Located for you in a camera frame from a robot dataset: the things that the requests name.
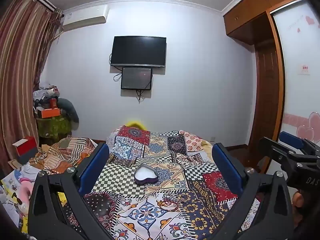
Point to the small black monitor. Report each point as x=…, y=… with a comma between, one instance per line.
x=136, y=78

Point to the orange box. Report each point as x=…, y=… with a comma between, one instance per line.
x=51, y=113

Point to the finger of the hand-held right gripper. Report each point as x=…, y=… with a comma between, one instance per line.
x=291, y=140
x=272, y=147

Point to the plain yellow blanket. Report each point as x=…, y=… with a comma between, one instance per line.
x=207, y=146

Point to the large black television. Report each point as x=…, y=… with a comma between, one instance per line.
x=138, y=51

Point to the small red white sticker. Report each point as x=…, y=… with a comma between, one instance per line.
x=304, y=70

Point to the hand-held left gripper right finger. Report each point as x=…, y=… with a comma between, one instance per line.
x=227, y=165

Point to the person's right hand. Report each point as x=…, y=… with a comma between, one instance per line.
x=298, y=198

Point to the wooden overhead cabinet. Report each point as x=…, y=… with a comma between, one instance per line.
x=250, y=12

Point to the patchwork printed blanket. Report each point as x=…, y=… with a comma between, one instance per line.
x=162, y=205

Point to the white air conditioner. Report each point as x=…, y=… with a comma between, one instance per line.
x=85, y=17

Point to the striped orange brown blanket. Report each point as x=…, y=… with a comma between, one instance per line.
x=62, y=152

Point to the colourful picture book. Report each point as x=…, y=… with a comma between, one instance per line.
x=11, y=181

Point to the red box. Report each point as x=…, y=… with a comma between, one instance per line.
x=26, y=147

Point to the brown wooden door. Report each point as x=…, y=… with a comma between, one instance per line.
x=267, y=92

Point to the pink plush toy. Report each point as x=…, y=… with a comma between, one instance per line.
x=23, y=192

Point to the striped brown curtain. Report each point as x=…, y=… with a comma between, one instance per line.
x=20, y=55

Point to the pile of clothes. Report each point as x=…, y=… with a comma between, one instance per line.
x=45, y=92

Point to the purple heart-shaped box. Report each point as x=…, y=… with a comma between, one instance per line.
x=146, y=173

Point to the green patterned cloth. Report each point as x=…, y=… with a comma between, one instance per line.
x=53, y=127

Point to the white heart-print wardrobe door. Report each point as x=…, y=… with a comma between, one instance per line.
x=300, y=92

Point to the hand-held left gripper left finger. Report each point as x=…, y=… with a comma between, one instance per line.
x=96, y=162

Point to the yellow fluffy toy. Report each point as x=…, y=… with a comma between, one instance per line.
x=135, y=124

